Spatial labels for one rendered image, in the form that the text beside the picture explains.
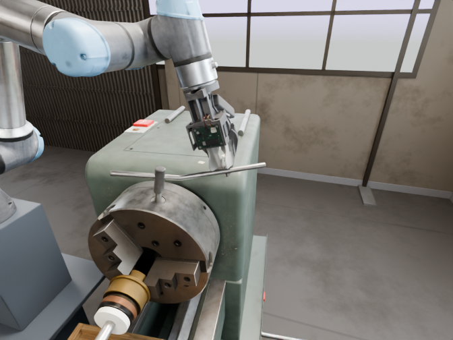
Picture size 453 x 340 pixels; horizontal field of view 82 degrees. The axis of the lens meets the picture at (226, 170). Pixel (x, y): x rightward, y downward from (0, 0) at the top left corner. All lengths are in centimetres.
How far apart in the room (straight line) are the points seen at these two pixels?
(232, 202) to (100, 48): 46
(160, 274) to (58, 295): 61
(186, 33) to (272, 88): 253
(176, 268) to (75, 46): 46
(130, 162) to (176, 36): 41
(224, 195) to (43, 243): 63
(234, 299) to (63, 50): 83
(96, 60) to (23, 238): 68
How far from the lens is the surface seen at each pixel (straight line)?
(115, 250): 63
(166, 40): 51
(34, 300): 112
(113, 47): 47
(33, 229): 102
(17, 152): 98
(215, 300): 87
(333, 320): 197
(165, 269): 64
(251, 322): 122
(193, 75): 50
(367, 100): 305
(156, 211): 59
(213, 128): 50
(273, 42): 293
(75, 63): 44
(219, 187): 69
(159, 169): 57
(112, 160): 82
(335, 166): 326
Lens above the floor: 157
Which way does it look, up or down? 28 degrees down
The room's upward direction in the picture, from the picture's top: straight up
